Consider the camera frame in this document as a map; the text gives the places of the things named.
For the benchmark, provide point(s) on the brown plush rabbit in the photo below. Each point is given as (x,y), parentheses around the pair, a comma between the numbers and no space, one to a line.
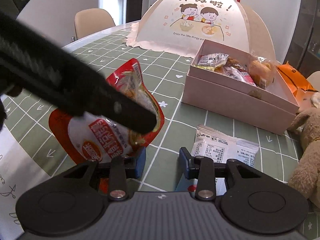
(305,177)

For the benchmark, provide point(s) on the pink gift box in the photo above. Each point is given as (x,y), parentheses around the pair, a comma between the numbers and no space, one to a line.
(272,109)

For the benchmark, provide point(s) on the dark glass cabinet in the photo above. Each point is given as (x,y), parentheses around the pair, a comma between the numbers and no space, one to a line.
(303,52)

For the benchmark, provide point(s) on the white blue snack packet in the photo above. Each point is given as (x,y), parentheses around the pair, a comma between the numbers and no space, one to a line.
(220,147)

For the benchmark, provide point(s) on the pink food cover tent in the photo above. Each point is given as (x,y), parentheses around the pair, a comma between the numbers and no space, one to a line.
(180,27)

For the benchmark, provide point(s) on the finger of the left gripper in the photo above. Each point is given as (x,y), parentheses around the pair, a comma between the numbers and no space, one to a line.
(31,62)

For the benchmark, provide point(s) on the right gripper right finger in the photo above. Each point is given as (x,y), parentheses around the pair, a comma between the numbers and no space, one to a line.
(202,169)

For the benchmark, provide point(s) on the yellow bread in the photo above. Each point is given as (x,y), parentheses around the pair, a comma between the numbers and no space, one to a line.
(262,71)

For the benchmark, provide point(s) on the beige dining chair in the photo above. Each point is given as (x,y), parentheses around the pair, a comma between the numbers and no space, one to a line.
(314,80)

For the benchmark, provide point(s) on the beige chair far left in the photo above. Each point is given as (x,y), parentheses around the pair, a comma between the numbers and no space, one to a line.
(90,21)

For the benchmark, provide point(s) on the orange plastic bag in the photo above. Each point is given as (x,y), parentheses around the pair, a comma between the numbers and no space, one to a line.
(294,80)

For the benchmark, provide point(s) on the red snack pouch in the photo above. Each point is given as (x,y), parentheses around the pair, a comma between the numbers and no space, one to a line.
(97,138)

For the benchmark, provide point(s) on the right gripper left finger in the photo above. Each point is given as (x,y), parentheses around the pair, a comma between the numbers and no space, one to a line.
(119,170)

